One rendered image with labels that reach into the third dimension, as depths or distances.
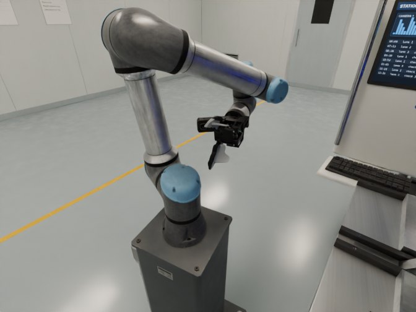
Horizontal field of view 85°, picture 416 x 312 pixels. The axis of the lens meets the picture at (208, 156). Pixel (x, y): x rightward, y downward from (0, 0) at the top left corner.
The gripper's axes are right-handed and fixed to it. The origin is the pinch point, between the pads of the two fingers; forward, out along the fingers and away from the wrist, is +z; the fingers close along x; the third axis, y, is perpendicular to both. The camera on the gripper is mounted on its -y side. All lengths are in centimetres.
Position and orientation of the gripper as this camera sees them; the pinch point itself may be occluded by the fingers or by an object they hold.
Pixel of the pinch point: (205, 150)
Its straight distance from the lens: 65.4
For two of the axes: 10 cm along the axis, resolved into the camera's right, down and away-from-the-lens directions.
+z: -4.1, 5.8, -7.0
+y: 9.1, 2.0, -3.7
